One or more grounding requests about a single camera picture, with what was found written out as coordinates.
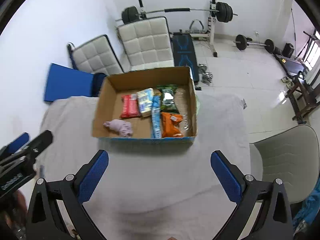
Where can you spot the black blue bench pad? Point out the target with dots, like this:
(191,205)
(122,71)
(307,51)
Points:
(184,53)

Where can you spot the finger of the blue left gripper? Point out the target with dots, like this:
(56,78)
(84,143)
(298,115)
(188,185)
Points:
(18,143)

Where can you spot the pink cloth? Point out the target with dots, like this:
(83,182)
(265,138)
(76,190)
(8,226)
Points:
(123,128)

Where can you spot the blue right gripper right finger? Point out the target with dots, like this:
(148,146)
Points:
(229,176)

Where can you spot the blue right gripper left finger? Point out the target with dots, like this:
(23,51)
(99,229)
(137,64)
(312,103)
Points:
(90,174)

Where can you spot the green snack packet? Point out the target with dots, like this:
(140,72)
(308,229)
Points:
(168,98)

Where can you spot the open cardboard milk box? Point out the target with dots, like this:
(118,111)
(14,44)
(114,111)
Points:
(110,104)

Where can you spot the dark wooden chair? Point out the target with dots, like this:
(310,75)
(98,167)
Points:
(304,97)

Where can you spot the chrome dumbbell pair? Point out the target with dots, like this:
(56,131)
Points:
(206,76)

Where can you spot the orange snack packet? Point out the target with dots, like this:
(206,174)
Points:
(170,124)

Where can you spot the black speaker box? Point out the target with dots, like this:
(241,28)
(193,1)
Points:
(288,50)

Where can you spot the dark blue clothing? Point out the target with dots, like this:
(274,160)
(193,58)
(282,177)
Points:
(97,82)

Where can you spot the light blue snack bar packet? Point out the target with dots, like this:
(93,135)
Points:
(156,117)

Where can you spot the beige plastic chair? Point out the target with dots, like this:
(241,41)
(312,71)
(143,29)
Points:
(292,156)

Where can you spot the barbell on rack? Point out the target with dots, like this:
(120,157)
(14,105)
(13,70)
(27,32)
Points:
(223,13)

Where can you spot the white padded chair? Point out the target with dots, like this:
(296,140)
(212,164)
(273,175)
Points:
(147,43)
(95,56)

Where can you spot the red snack packet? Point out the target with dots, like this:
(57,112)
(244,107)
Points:
(130,107)

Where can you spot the white padded chair left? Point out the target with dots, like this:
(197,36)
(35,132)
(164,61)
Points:
(95,56)

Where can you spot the white padded chair right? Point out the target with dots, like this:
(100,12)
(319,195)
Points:
(147,43)

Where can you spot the white weight bench rack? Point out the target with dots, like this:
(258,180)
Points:
(206,35)

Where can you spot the floor barbell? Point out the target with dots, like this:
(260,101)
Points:
(242,43)

